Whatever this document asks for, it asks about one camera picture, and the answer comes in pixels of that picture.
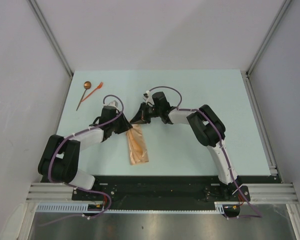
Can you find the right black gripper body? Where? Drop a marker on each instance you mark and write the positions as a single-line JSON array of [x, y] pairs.
[[151, 112]]

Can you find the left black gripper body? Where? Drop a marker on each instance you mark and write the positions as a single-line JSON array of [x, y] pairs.
[[112, 125]]

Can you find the orange cloth napkin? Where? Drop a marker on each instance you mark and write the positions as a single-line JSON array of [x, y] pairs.
[[137, 149]]

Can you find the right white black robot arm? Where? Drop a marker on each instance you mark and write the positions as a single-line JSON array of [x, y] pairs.
[[207, 127]]

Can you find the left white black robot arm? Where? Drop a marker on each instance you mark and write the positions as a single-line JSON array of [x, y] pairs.
[[60, 158]]

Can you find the orange plastic fork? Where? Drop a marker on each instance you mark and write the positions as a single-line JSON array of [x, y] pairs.
[[97, 88]]

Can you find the copper spoon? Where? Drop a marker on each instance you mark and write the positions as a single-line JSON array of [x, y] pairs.
[[87, 85]]

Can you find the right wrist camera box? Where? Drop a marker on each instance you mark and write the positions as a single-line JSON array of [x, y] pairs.
[[148, 99]]

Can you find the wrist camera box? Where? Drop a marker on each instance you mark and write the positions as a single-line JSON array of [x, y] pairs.
[[114, 104], [148, 99]]

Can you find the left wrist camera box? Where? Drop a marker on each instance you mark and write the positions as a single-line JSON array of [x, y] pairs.
[[114, 104]]

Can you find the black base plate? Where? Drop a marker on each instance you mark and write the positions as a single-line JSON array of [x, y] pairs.
[[163, 193]]

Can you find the left aluminium frame post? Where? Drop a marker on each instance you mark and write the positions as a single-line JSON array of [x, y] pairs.
[[41, 19]]

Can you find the aluminium frame post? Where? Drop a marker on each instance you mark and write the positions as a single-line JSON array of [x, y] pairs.
[[283, 10], [41, 19]]

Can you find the right aluminium frame post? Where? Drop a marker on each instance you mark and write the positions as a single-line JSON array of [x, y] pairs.
[[283, 10]]

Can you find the slotted cable duct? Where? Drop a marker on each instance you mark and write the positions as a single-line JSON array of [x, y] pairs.
[[86, 208]]

